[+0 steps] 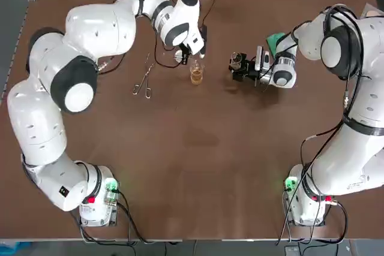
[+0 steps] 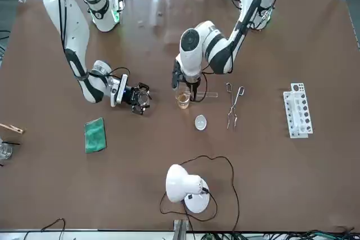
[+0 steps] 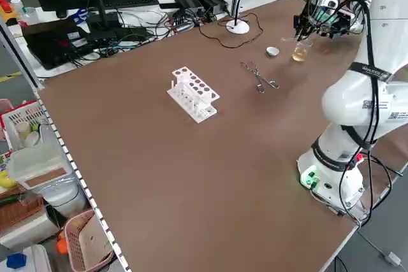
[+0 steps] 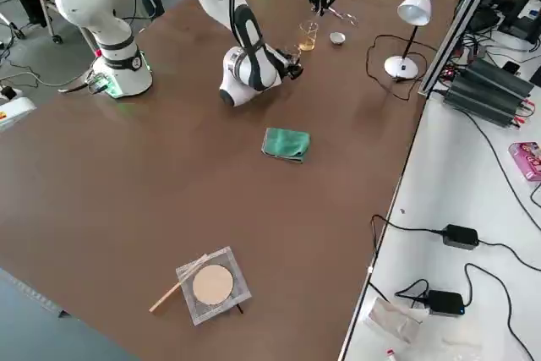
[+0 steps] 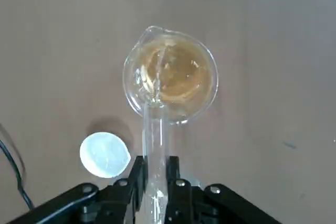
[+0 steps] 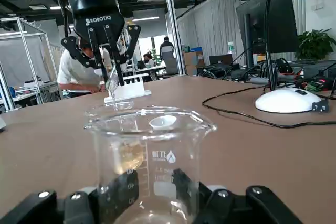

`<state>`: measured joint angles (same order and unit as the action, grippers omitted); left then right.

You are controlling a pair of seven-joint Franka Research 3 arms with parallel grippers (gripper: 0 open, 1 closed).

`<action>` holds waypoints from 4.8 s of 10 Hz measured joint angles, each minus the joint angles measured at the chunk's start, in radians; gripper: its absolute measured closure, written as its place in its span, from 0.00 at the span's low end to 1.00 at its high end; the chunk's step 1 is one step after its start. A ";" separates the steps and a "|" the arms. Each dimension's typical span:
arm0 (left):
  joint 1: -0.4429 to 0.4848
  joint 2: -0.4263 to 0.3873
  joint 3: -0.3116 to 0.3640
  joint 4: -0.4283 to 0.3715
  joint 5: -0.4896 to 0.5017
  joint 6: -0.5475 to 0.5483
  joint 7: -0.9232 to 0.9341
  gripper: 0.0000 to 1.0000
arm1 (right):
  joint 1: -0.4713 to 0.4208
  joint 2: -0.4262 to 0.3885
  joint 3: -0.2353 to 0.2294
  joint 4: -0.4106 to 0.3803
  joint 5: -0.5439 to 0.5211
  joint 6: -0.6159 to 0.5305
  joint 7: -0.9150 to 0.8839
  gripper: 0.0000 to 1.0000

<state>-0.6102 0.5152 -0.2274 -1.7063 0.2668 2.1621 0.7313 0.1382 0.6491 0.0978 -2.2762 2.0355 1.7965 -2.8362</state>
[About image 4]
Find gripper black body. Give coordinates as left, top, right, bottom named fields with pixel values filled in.
left=270, top=46, right=296, bottom=79

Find clear printed glass beaker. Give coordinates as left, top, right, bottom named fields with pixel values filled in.
left=290, top=44, right=308, bottom=67

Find metal crucible tongs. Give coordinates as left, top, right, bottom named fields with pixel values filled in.
left=327, top=6, right=359, bottom=27

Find beaker with yellow liquid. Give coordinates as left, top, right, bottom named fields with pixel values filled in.
left=298, top=20, right=319, bottom=52

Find green folded cloth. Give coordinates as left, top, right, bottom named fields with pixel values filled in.
left=260, top=126, right=312, bottom=165

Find white desk lamp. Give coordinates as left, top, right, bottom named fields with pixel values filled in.
left=383, top=0, right=438, bottom=81

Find black power supply unit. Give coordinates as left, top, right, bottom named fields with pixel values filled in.
left=462, top=58, right=536, bottom=98
left=442, top=77, right=525, bottom=128

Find white side desk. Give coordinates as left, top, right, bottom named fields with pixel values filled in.
left=337, top=30, right=541, bottom=361

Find black power adapter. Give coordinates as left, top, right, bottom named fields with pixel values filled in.
left=441, top=223, right=481, bottom=251
left=426, top=288, right=466, bottom=319

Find pink packet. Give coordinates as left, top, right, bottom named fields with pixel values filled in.
left=508, top=140, right=541, bottom=183

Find clear plastic bag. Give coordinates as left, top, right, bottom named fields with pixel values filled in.
left=363, top=296, right=424, bottom=345

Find wooden stick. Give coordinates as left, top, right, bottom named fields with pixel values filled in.
left=149, top=253, right=210, bottom=316

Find white control box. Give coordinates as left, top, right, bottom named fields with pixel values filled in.
left=0, top=96, right=38, bottom=133

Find black lamp cable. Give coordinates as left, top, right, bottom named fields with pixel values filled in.
left=365, top=34, right=428, bottom=102

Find aluminium frame post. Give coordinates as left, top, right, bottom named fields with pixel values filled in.
left=417, top=0, right=513, bottom=96

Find black adapter cable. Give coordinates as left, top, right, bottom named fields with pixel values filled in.
left=395, top=262, right=541, bottom=361
left=370, top=213, right=541, bottom=271

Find black base cable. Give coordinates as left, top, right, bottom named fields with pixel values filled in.
left=57, top=68, right=101, bottom=96

